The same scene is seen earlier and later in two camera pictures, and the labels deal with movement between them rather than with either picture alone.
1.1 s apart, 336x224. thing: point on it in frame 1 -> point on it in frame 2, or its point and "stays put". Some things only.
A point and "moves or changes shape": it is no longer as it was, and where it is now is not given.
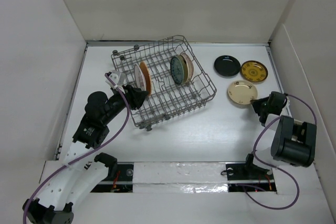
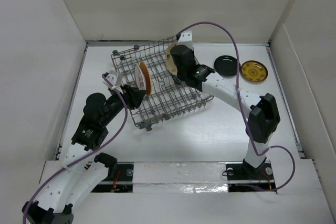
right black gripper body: (266, 107) -> (192, 53)
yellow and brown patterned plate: (254, 71) stays put
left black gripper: (134, 96) stays put
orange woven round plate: (147, 77) stays put
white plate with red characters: (139, 78) stays put
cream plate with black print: (242, 92) moves or changes shape
